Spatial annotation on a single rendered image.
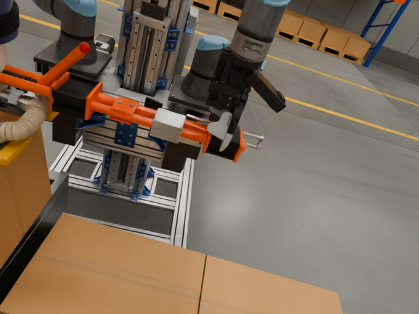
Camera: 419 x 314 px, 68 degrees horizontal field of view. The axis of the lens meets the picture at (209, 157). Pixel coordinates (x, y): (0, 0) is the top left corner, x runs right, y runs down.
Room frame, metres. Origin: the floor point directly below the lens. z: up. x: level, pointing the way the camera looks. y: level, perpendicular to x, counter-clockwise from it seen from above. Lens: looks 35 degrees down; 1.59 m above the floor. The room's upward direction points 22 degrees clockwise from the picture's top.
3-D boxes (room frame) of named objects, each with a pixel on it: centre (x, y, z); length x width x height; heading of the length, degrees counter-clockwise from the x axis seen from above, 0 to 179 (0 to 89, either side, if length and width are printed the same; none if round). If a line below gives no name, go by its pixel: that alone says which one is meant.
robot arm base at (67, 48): (1.09, 0.63, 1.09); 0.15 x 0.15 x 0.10
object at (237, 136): (0.63, -0.02, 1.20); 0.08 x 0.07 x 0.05; 99
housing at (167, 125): (0.62, 0.12, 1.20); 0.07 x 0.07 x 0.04; 9
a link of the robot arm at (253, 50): (0.64, 0.01, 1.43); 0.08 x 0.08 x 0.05
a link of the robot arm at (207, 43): (1.19, 0.14, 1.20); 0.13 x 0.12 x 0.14; 90
